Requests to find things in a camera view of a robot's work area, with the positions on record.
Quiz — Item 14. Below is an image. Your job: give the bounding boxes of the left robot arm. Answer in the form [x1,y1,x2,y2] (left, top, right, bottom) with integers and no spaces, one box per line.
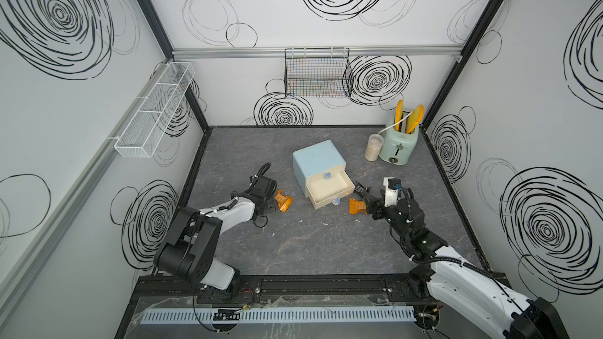
[153,163,277,302]

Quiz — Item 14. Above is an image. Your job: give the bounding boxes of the white mesh wall shelf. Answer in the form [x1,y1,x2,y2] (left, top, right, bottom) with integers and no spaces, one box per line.
[115,61,195,159]

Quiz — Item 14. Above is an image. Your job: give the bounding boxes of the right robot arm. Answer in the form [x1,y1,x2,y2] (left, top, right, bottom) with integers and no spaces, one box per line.
[354,177,568,338]

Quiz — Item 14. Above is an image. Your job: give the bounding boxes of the black wire wall basket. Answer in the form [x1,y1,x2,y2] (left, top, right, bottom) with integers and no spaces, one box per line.
[284,47,350,98]

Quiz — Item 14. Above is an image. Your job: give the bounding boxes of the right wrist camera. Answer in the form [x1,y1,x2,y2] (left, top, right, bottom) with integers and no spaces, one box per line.
[383,177,402,207]

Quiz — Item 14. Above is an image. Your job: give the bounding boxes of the orange cookie packet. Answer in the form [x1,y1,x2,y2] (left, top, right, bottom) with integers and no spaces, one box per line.
[274,189,294,213]
[349,198,367,215]

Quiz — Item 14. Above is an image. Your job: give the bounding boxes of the light blue drawer box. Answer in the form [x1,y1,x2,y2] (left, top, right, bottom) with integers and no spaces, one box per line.
[292,140,354,210]

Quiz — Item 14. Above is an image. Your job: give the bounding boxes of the clear jar with oats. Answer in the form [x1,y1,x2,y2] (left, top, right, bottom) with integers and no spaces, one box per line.
[364,133,385,162]

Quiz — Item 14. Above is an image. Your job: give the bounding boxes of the white slotted cable duct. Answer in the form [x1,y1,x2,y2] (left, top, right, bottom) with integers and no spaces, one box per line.
[140,306,416,325]

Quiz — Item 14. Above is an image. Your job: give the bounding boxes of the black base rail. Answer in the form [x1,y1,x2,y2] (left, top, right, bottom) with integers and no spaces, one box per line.
[130,273,436,304]

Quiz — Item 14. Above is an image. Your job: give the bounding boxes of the mint green toaster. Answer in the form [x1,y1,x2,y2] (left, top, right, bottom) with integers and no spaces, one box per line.
[379,127,419,166]

